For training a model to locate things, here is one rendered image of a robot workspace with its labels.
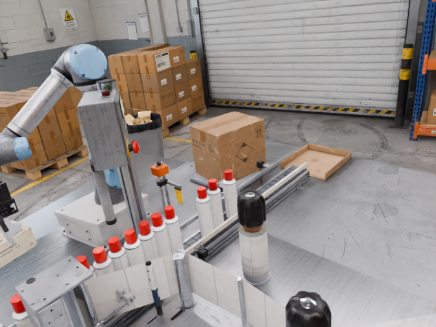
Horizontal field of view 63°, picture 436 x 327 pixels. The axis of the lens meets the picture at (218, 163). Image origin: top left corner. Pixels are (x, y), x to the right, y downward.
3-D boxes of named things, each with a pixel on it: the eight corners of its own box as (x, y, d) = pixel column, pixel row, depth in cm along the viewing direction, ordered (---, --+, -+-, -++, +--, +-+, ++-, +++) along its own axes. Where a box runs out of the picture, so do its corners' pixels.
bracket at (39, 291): (35, 313, 73) (34, 309, 73) (15, 289, 80) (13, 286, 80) (94, 275, 82) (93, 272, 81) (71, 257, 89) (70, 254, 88)
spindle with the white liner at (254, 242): (259, 290, 106) (253, 205, 94) (236, 278, 112) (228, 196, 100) (276, 273, 112) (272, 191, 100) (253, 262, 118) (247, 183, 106)
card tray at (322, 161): (325, 180, 174) (325, 172, 172) (280, 169, 190) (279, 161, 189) (351, 157, 193) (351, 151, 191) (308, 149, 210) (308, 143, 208)
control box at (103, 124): (95, 172, 98) (76, 106, 90) (99, 150, 114) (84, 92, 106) (132, 165, 100) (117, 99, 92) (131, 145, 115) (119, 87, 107)
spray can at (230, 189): (233, 220, 141) (228, 175, 133) (223, 217, 145) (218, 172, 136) (241, 215, 145) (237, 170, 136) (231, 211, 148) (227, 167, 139)
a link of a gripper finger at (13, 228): (30, 235, 122) (14, 213, 121) (13, 244, 117) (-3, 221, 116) (26, 237, 124) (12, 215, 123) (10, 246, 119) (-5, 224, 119)
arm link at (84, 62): (126, 174, 152) (91, 42, 131) (141, 184, 140) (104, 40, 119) (100, 185, 146) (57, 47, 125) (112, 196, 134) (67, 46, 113)
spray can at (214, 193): (218, 231, 135) (212, 185, 127) (208, 227, 139) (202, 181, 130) (227, 225, 139) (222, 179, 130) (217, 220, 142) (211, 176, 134)
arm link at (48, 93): (69, 39, 137) (-17, 140, 128) (76, 38, 128) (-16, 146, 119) (93, 61, 143) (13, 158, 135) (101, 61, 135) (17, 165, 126)
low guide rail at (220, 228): (126, 302, 106) (125, 296, 105) (124, 300, 106) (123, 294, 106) (307, 166, 175) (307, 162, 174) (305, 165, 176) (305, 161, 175)
